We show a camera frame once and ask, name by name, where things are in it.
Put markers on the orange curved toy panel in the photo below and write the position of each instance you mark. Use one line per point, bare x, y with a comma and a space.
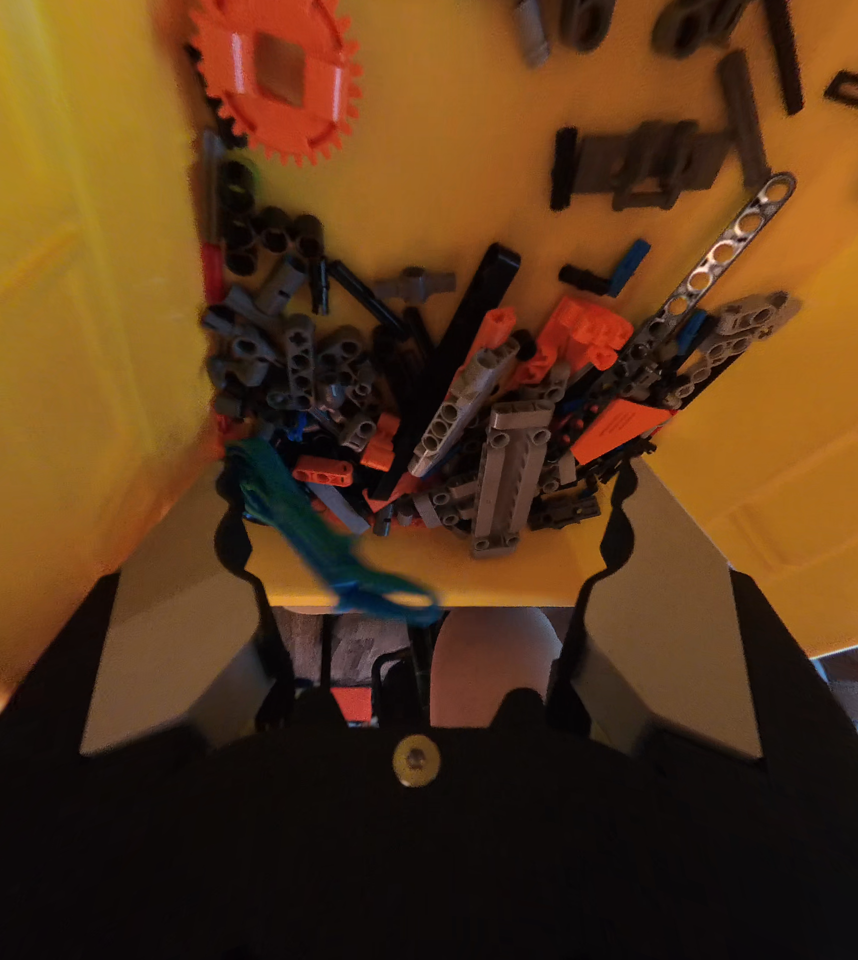
620, 427

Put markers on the blue toy tool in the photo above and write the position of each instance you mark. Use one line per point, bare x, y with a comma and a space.
301, 517

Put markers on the orange toy connector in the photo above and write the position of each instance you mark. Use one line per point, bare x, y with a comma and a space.
586, 330

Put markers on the pile of small toy parts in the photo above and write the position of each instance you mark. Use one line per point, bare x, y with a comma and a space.
339, 360

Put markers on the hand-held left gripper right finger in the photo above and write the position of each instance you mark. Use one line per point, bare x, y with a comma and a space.
676, 637

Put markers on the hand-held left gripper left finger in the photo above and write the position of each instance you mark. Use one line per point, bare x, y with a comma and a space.
166, 637

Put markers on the grey thin holed toy beam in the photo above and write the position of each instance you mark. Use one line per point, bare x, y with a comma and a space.
725, 247

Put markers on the yellow plastic bin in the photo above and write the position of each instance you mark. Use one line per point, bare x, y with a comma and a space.
61, 337

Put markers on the grey short toy panel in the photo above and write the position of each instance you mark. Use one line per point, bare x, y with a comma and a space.
511, 480

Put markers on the orange toy gear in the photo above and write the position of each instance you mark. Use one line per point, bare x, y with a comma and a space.
234, 75

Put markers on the person's leg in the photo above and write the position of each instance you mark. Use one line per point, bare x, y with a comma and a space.
489, 667

